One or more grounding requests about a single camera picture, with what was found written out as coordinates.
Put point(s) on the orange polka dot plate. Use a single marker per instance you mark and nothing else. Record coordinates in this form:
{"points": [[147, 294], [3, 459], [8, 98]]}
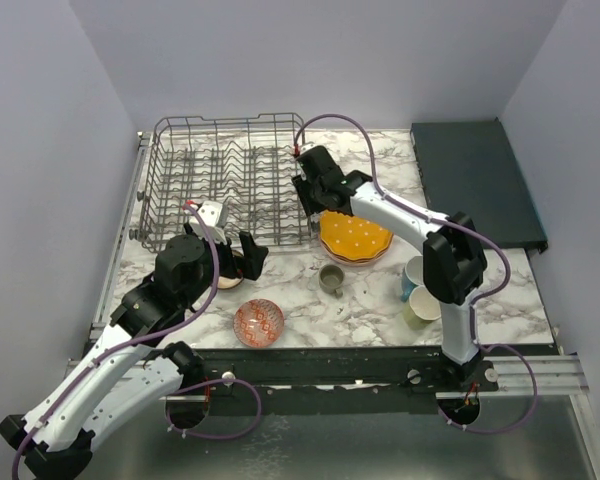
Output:
{"points": [[351, 238]]}

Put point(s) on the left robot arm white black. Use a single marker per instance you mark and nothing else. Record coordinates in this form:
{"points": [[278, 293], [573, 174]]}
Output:
{"points": [[127, 368]]}

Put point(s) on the red patterned bowl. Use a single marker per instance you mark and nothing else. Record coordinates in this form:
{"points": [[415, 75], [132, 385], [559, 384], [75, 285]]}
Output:
{"points": [[258, 323]]}

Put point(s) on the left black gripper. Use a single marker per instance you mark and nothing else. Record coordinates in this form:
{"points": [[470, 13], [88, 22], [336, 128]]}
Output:
{"points": [[253, 256]]}

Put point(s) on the small grey cup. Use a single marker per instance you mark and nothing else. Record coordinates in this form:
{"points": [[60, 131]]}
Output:
{"points": [[331, 279]]}

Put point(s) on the yellow green mug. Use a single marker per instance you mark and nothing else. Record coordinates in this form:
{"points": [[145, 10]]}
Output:
{"points": [[421, 309]]}

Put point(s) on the blue floral mug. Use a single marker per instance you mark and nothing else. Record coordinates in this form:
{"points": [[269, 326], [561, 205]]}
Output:
{"points": [[411, 277]]}

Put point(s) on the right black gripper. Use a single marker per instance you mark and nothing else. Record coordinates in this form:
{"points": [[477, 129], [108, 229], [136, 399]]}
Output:
{"points": [[302, 184]]}

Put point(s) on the dark blue flat box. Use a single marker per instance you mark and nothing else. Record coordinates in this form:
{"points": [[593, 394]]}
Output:
{"points": [[470, 167]]}

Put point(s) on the grey wire dish rack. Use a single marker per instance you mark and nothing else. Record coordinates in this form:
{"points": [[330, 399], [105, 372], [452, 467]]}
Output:
{"points": [[244, 163]]}

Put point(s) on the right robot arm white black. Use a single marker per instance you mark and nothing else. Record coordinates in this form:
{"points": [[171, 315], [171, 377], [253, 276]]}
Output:
{"points": [[453, 258]]}

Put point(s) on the dark brown cream bowl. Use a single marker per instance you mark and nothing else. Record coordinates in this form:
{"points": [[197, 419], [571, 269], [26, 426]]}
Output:
{"points": [[225, 283]]}

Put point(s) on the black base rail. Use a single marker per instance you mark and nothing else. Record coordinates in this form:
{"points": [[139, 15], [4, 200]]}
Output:
{"points": [[330, 381]]}

